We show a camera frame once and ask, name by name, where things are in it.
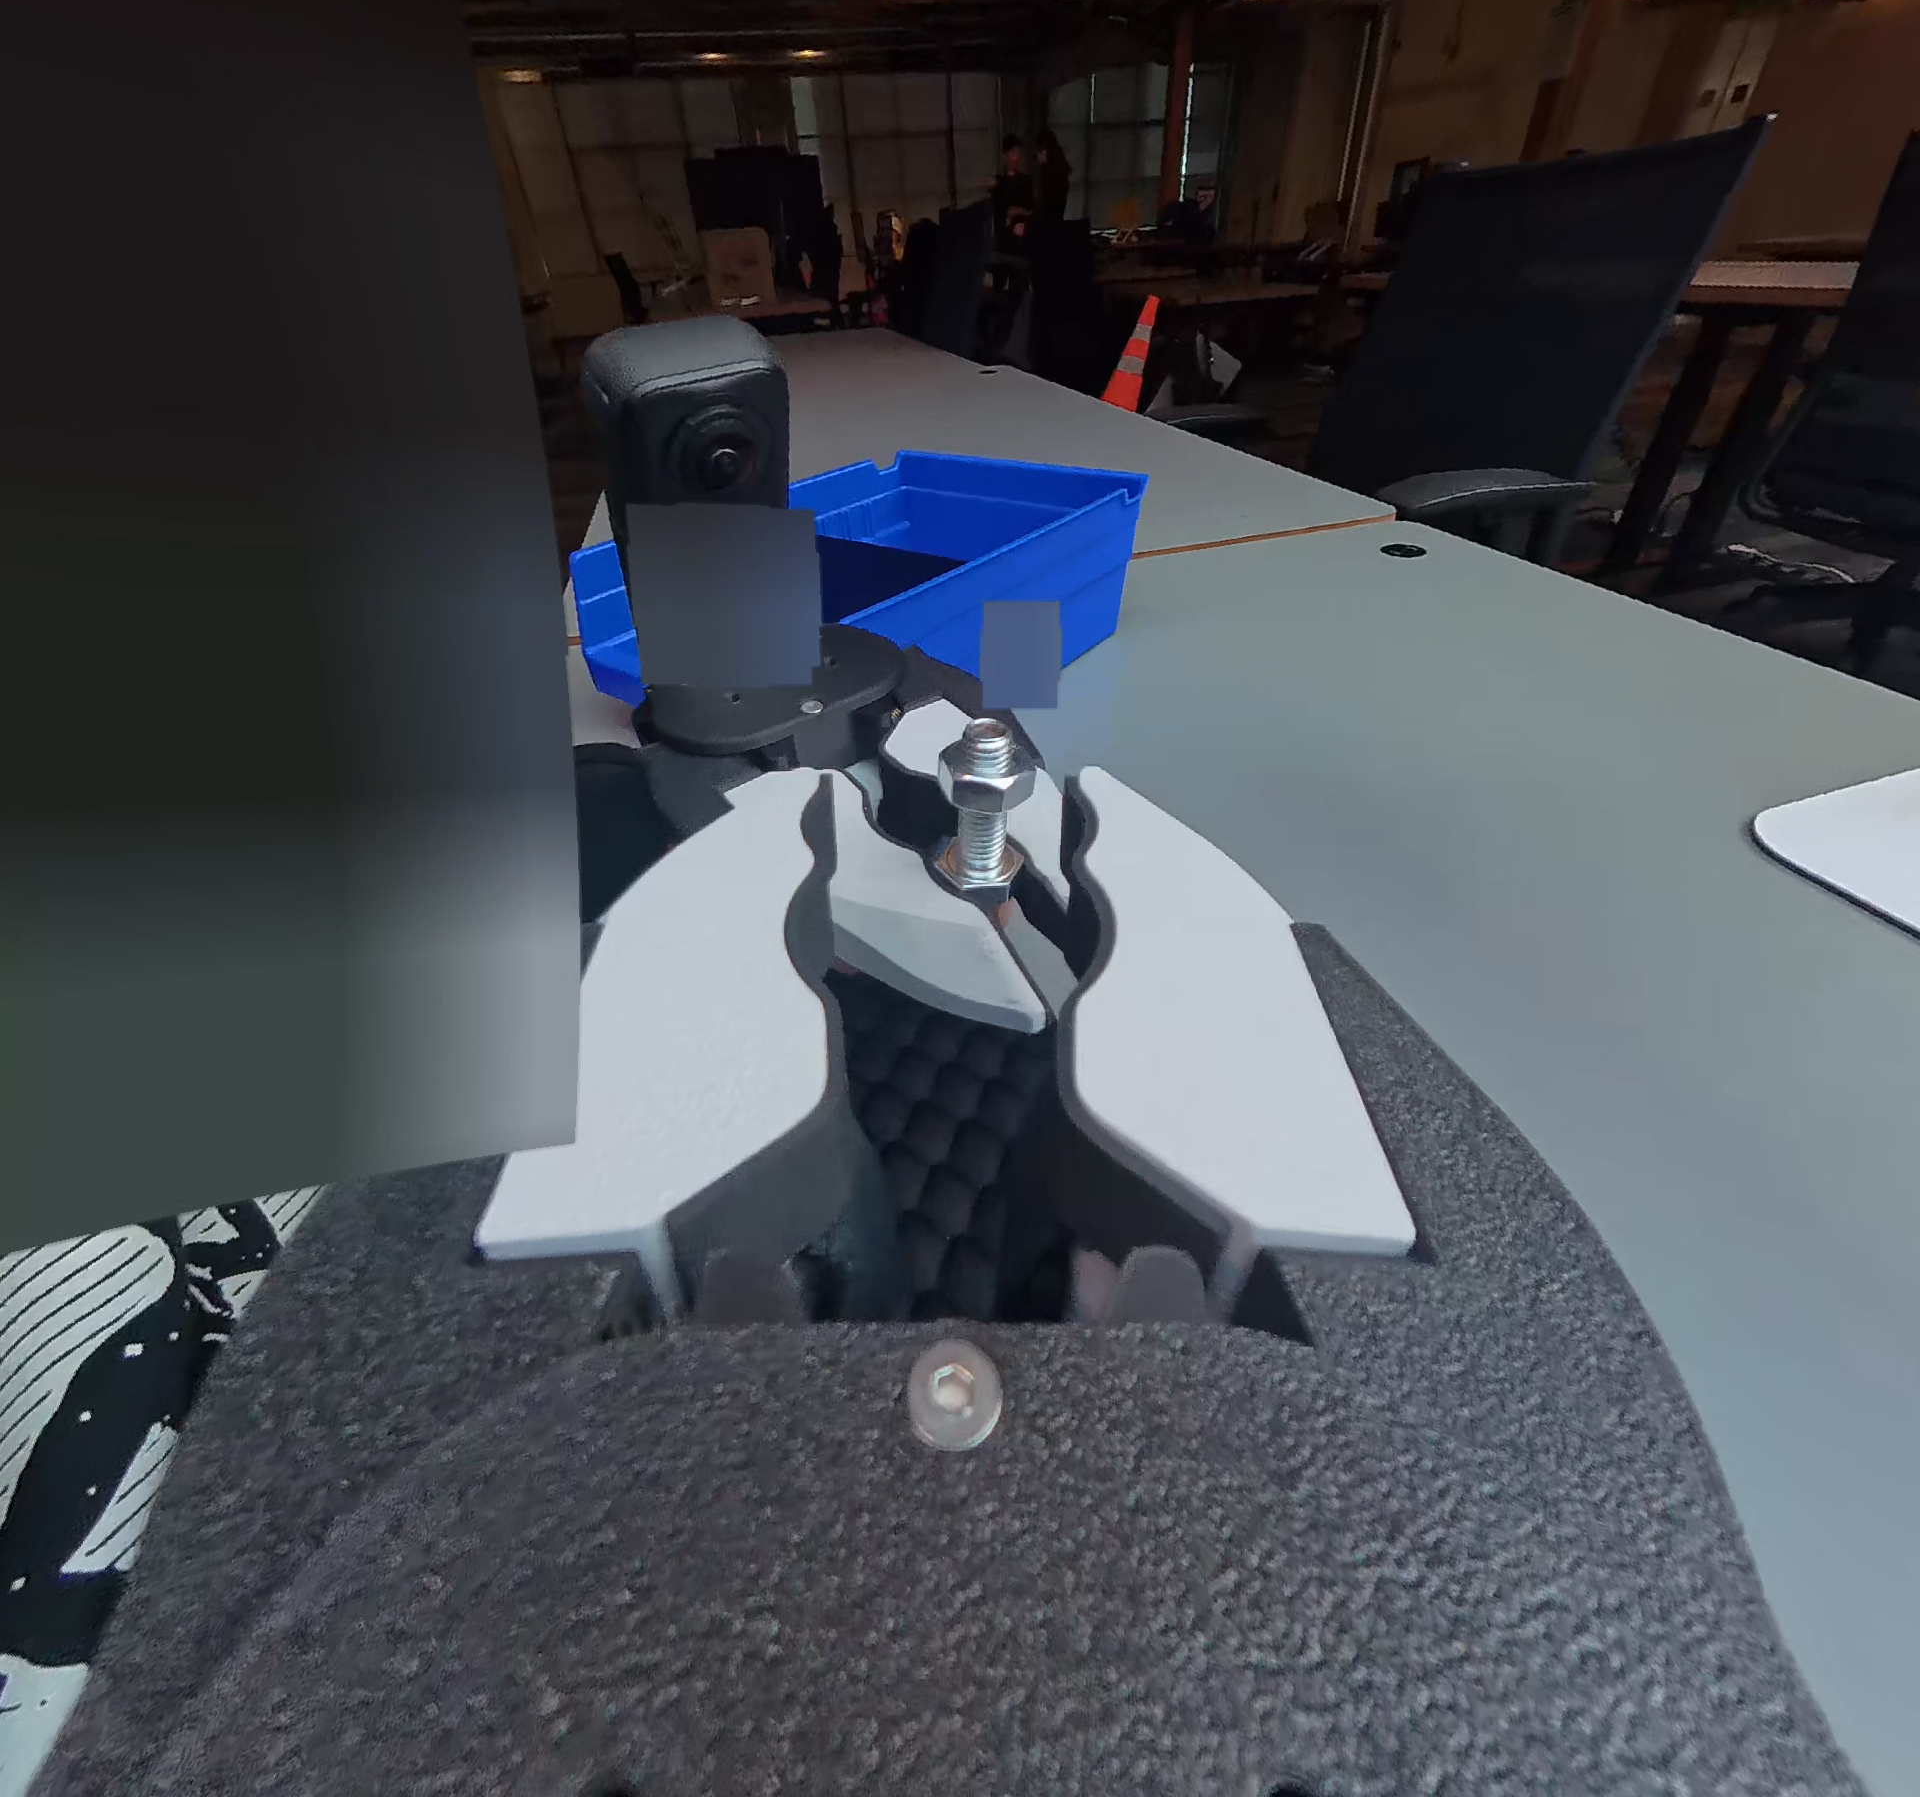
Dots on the black white patterned pants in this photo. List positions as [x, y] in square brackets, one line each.
[90, 1379]

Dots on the black honeycomb wrist pad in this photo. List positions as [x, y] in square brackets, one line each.
[961, 1152]

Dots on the cardboard box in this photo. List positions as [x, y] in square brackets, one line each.
[738, 264]

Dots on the silver hex bolt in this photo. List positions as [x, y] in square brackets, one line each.
[984, 844]

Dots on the orange traffic cone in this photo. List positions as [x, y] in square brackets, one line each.
[1134, 364]

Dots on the silver hex nut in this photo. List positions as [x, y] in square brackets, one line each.
[984, 777]

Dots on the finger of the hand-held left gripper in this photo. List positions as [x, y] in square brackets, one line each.
[930, 942]
[1047, 882]

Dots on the blue plastic bin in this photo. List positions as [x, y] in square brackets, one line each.
[1021, 522]

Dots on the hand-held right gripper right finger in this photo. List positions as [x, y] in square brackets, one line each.
[1230, 1063]

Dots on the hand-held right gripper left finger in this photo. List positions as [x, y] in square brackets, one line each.
[676, 1047]

